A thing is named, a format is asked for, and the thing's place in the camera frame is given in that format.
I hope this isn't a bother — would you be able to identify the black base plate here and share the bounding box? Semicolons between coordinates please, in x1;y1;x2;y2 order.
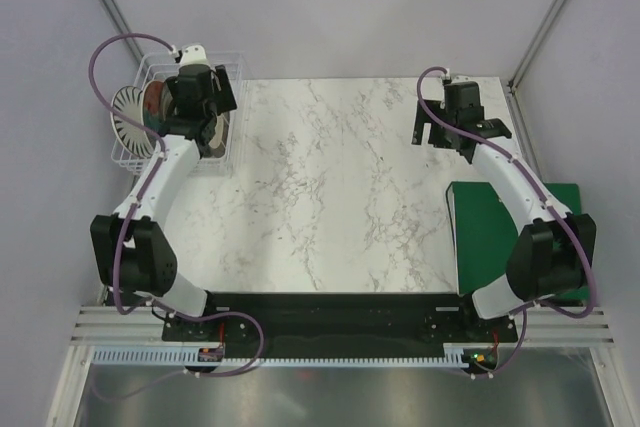
162;293;517;358

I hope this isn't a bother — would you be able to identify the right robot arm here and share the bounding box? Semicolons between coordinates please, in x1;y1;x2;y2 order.
412;74;597;341

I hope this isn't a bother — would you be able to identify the white cable duct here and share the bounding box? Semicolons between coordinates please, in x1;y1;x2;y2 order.
92;345;496;368

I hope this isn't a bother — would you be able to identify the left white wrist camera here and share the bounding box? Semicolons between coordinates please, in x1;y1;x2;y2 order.
170;44;210;67

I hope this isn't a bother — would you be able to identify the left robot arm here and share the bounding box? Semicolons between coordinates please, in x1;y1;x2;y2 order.
90;61;237;340

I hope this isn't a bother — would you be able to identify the white black radial plate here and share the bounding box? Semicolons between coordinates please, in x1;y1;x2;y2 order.
111;86;154;159

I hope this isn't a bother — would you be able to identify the red plate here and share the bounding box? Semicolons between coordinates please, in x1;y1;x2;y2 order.
142;80;172;131

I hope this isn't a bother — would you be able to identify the brown rim cream plate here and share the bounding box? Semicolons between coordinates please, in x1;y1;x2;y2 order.
205;112;230;159

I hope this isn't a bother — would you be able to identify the green binder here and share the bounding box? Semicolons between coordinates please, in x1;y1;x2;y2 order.
445;181;587;305

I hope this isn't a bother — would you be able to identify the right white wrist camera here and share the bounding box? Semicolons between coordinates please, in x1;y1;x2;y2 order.
440;69;472;85

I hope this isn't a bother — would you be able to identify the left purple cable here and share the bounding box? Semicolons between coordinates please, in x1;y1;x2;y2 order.
87;33;266;377

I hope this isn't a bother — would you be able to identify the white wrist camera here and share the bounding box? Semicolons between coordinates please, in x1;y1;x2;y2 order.
440;69;472;85
170;44;210;67

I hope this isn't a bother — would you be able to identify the white wire dish rack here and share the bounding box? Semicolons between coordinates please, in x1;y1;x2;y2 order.
111;49;246;176

